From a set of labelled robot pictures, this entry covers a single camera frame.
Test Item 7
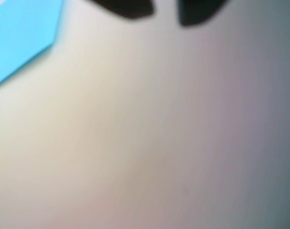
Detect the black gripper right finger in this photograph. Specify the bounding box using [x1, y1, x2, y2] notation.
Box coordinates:
[177, 0, 224, 27]

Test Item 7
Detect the light blue paper square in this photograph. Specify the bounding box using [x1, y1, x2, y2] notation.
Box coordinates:
[0, 0, 64, 92]

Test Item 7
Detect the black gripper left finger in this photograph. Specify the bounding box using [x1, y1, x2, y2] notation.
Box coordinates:
[87, 0, 156, 20]

